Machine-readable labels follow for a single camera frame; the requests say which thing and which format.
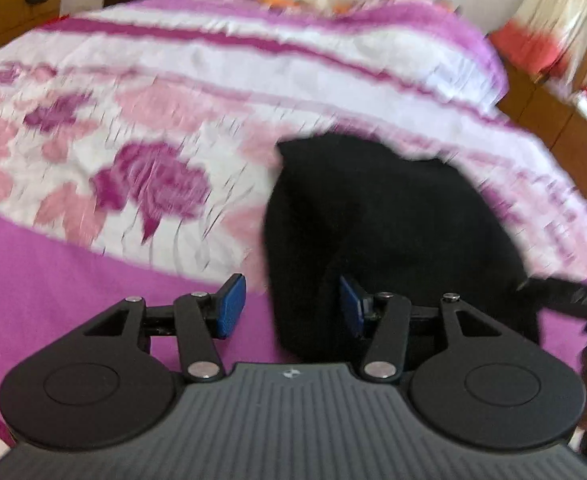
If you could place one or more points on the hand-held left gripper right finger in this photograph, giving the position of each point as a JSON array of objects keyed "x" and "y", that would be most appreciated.
[{"x": 351, "y": 307}]

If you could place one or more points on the wooden side cabinet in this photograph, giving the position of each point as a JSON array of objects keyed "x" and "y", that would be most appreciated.
[{"x": 563, "y": 140}]

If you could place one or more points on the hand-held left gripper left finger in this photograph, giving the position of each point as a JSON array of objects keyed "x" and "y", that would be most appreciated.
[{"x": 232, "y": 307}]

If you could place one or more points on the floral purple white blanket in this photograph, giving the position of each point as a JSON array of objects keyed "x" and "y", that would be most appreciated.
[{"x": 123, "y": 110}]

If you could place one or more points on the black cloth garment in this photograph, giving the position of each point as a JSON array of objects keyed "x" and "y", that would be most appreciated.
[{"x": 398, "y": 210}]

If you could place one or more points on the red and cream curtain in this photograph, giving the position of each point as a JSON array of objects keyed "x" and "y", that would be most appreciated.
[{"x": 548, "y": 20}]

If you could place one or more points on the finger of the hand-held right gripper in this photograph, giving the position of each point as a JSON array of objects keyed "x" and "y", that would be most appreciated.
[{"x": 568, "y": 296}]

